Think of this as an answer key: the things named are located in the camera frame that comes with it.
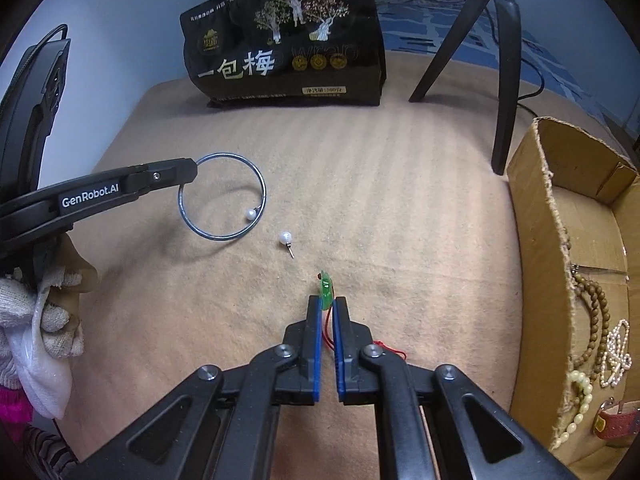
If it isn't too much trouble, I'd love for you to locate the green jade pendant red cord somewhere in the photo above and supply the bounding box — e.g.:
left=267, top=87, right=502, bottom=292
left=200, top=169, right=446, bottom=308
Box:
left=316, top=268, right=407, bottom=361

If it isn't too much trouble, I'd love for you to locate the silver bangle with pearl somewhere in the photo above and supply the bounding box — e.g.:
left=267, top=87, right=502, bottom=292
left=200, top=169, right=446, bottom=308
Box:
left=177, top=152, right=268, bottom=243

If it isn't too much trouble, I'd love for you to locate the cream bead bracelet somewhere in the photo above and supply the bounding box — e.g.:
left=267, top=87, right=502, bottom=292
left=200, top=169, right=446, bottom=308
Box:
left=549, top=369, right=596, bottom=449

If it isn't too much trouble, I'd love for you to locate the brown wooden bead mala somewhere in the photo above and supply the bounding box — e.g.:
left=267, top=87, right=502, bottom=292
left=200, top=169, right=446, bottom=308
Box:
left=568, top=266, right=611, bottom=382

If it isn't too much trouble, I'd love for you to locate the white pearl bracelet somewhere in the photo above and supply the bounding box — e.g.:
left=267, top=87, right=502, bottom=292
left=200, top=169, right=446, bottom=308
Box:
left=598, top=317, right=633, bottom=389

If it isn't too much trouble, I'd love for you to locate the left hand white glove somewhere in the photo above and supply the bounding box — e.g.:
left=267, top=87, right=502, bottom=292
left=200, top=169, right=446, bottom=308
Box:
left=1, top=234, right=99, bottom=419

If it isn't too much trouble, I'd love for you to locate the single pearl earring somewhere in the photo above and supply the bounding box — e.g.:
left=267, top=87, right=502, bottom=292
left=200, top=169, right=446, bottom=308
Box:
left=279, top=231, right=295, bottom=259

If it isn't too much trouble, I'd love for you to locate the tan blanket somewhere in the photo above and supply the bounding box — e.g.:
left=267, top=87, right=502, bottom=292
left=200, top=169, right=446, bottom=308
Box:
left=29, top=49, right=640, bottom=480

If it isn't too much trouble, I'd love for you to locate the cardboard box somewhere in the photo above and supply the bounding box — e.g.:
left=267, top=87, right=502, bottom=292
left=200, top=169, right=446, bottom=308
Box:
left=506, top=117, right=639, bottom=479

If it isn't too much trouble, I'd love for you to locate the black snack bag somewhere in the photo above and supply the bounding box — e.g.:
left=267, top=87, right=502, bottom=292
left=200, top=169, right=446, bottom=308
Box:
left=180, top=0, right=386, bottom=107

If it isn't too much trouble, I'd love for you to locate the blue patterned bedsheet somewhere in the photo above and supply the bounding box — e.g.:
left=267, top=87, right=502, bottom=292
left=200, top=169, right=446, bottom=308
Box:
left=372, top=0, right=640, bottom=126

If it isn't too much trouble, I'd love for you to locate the black tripod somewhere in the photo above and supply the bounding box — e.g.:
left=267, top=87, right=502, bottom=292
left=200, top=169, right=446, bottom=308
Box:
left=409, top=0, right=522, bottom=176

